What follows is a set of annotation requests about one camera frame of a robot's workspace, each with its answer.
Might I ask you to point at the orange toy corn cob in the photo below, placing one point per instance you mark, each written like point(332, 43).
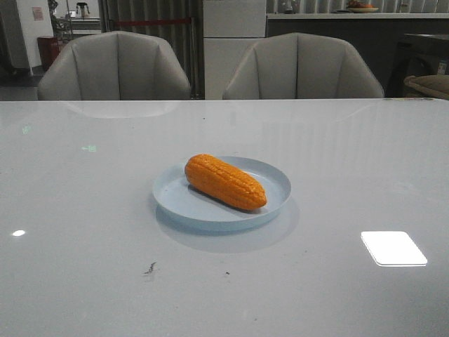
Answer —
point(225, 182)

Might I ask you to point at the light blue round plate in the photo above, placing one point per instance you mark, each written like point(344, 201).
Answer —
point(187, 207)

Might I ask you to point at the right beige leather chair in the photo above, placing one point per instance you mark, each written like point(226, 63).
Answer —
point(302, 66)

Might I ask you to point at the beige leather chair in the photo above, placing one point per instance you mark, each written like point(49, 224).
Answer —
point(302, 66)
point(115, 66)

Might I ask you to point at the white cabinet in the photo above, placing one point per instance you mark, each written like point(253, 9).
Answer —
point(229, 27)

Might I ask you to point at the red barrier belt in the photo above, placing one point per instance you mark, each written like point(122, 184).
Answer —
point(145, 23)

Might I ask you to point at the left beige leather chair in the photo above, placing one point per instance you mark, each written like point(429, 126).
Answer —
point(115, 66)

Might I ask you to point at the fruit bowl on counter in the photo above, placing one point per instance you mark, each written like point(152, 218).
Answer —
point(355, 6)

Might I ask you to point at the red bin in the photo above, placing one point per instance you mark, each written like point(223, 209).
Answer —
point(48, 49)

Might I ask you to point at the dark counter with white top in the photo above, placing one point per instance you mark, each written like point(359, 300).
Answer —
point(394, 45)

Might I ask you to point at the tan cushion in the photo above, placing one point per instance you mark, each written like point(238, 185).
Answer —
point(435, 86)

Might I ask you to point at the pink wall notice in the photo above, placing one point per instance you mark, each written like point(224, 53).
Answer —
point(37, 13)

